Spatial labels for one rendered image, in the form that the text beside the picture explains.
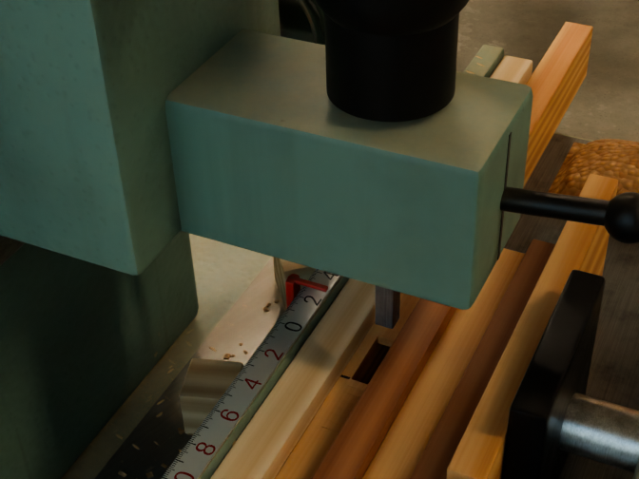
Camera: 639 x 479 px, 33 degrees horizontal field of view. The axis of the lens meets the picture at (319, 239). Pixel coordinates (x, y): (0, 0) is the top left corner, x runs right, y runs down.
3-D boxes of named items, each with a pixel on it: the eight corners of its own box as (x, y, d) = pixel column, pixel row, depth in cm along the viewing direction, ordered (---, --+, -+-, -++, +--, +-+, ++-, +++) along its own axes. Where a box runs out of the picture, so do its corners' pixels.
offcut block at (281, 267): (329, 268, 77) (327, 226, 75) (343, 303, 74) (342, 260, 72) (274, 278, 76) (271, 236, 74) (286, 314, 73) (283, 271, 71)
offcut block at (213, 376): (246, 399, 67) (242, 361, 65) (236, 438, 64) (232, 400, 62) (197, 395, 67) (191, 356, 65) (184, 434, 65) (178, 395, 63)
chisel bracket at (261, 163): (469, 343, 44) (482, 172, 39) (176, 258, 49) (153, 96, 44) (522, 241, 49) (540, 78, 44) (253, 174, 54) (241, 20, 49)
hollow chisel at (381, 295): (392, 330, 50) (394, 245, 47) (375, 324, 50) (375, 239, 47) (399, 317, 50) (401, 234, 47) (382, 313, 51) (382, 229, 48)
